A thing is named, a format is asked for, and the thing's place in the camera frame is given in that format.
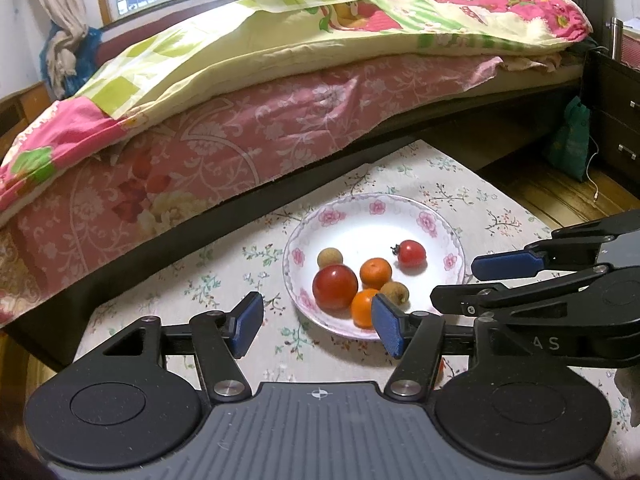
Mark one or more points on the yellow and pink quilt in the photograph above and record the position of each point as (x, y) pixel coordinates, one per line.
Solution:
(250, 45)

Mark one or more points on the floral tablecloth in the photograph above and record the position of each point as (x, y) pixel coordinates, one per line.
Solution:
(225, 270)

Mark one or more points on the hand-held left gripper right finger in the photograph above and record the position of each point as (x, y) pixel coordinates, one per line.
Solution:
(390, 322)

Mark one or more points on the large red tomato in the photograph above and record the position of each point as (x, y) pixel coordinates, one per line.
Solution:
(335, 286)

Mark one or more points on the white floral-rimmed plate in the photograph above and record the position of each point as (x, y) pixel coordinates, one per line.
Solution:
(380, 225)

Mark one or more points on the glossy orange tomato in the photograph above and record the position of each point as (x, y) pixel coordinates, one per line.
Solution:
(362, 307)

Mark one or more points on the orange tangerine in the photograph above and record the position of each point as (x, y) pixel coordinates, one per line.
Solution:
(376, 271)

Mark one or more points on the small red tomato with stem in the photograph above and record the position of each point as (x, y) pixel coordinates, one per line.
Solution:
(411, 252)

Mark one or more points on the beige curtain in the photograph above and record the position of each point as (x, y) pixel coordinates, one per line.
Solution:
(55, 5)

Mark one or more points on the tan longan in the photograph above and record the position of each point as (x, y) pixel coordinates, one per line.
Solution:
(330, 258)
(393, 292)

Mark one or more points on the dark nightstand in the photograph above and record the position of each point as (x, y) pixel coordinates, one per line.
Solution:
(615, 110)

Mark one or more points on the wooden cabinet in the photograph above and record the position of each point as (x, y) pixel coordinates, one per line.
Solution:
(20, 110)

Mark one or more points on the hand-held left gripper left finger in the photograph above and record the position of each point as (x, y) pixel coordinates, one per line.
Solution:
(247, 322)

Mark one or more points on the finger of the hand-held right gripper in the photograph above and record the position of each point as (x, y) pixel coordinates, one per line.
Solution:
(505, 264)
(460, 299)

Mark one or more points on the green bag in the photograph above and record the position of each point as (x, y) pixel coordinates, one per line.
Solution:
(570, 140)

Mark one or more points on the blue cloth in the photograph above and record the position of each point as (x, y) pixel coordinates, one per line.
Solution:
(93, 42)

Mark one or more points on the bed with floral quilt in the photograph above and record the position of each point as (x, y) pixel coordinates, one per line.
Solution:
(150, 240)

